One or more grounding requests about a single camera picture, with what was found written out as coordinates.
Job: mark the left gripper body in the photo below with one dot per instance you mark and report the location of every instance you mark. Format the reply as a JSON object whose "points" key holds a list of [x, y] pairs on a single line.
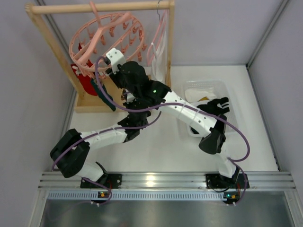
{"points": [[129, 96]]}

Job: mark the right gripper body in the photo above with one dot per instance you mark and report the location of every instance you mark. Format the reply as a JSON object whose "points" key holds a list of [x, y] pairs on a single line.
{"points": [[116, 77]]}

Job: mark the dark green sock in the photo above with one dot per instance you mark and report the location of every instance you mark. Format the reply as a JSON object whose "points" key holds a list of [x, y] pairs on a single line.
{"points": [[104, 96]]}

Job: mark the red sock with trim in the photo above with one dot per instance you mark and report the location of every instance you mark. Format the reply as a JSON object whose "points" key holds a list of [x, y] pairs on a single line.
{"points": [[84, 80]]}

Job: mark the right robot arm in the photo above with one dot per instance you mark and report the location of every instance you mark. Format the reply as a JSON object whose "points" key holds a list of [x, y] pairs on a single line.
{"points": [[209, 122]]}

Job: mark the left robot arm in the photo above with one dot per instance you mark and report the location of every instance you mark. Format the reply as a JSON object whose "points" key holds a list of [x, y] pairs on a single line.
{"points": [[71, 152]]}

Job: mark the pink round clip hanger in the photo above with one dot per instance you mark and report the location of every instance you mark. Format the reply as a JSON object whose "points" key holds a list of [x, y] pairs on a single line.
{"points": [[120, 30]]}

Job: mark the white mesh laundry bag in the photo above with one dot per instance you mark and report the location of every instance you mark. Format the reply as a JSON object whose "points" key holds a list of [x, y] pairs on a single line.
{"points": [[159, 64]]}

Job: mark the white plastic laundry basket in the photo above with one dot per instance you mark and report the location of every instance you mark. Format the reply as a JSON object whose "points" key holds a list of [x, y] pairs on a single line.
{"points": [[195, 90]]}

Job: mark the yellow sock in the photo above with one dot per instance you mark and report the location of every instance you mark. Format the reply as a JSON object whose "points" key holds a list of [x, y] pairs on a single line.
{"points": [[204, 99]]}

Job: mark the black sock white stripes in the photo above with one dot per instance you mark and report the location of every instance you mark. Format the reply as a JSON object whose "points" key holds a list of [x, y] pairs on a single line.
{"points": [[216, 106]]}

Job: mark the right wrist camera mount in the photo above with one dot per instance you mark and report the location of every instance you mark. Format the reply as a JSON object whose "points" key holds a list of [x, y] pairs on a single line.
{"points": [[116, 58]]}

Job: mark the pink wire hanger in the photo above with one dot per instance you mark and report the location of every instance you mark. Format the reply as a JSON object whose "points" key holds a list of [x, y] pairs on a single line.
{"points": [[151, 52]]}

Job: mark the wooden clothes rack frame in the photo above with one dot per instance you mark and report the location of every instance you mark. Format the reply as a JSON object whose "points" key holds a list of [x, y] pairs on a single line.
{"points": [[84, 102]]}

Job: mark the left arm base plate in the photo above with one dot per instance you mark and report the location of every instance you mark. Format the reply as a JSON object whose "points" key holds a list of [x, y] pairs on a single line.
{"points": [[111, 181]]}

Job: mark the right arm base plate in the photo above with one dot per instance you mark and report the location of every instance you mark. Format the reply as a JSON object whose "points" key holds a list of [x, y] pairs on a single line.
{"points": [[220, 183]]}

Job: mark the aluminium mounting rail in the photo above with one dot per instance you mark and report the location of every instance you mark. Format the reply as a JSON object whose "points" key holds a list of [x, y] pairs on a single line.
{"points": [[259, 181]]}

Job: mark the white slotted cable duct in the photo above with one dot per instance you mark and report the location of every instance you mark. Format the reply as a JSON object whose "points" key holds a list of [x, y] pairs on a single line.
{"points": [[141, 195]]}

